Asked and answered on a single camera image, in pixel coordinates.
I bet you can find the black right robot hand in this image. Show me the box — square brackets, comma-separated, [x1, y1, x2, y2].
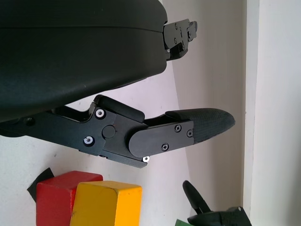
[182, 180, 253, 226]

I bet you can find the green wooden block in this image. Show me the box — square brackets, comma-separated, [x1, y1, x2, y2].
[175, 218, 196, 226]

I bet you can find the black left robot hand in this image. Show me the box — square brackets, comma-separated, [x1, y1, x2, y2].
[0, 0, 236, 169]

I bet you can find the red wooden block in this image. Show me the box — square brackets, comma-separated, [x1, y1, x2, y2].
[36, 171, 103, 226]

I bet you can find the black tape patch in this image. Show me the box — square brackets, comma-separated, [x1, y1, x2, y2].
[27, 167, 55, 202]

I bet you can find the yellow wooden block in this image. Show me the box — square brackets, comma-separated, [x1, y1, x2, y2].
[70, 181, 143, 226]

